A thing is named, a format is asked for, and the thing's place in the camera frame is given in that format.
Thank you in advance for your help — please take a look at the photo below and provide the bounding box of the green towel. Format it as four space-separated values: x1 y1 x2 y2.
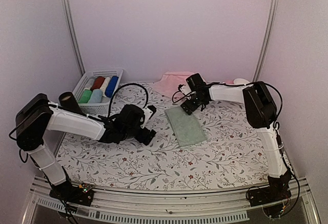
165 106 207 147
78 89 92 104

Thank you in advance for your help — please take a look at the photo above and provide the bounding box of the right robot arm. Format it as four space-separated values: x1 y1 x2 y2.
178 73 292 201

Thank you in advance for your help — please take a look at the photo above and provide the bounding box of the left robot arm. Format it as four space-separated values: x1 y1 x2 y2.
13 93 157 200

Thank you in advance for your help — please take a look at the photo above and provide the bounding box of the white plastic basket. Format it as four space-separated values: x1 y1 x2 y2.
72 68 123 116

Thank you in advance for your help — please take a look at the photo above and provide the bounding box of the pink plate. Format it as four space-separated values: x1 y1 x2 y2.
225 80 234 85

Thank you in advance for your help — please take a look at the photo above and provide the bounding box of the pink towel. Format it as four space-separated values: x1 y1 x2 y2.
150 71 194 97

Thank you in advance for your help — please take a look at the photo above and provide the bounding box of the white bowl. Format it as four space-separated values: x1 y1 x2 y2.
233 78 250 85

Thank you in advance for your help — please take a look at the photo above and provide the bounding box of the light blue rolled towel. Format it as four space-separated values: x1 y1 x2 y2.
88 89 103 104

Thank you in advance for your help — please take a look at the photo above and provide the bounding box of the white rolled towel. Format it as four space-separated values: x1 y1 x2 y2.
100 77 111 97

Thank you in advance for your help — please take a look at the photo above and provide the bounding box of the green rolled towel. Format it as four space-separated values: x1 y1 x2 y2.
78 89 92 104

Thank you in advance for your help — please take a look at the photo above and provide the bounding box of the red rolled towel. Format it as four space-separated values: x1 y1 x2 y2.
90 76 106 91

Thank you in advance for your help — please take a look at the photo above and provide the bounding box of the grey rolled towel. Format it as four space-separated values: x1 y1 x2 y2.
84 78 95 90

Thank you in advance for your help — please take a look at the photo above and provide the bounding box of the black cylinder cup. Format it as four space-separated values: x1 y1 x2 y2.
58 92 83 115

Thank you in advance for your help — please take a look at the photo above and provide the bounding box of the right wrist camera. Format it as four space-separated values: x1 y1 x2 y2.
178 84 191 96

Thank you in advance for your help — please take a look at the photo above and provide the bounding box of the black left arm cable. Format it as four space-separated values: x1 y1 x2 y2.
107 83 150 118

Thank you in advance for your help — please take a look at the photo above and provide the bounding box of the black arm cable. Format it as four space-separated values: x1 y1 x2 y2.
107 83 150 118
171 82 284 132

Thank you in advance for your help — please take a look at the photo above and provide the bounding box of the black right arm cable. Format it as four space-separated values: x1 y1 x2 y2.
171 82 284 132

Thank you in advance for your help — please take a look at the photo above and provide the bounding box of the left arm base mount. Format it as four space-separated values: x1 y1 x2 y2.
49 181 94 207

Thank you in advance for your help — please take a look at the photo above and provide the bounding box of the front aluminium rail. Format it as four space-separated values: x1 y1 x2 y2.
19 177 324 223

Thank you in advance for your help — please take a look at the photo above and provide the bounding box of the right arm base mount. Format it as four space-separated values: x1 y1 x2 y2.
245 178 301 220

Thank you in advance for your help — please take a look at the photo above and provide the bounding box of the right aluminium frame post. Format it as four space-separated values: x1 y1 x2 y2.
253 0 279 82

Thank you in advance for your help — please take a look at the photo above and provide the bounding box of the aluminium frame post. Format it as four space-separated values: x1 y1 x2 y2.
253 0 279 82
61 0 85 75

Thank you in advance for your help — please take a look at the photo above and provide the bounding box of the left aluminium frame post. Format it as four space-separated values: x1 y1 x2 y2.
61 0 85 75

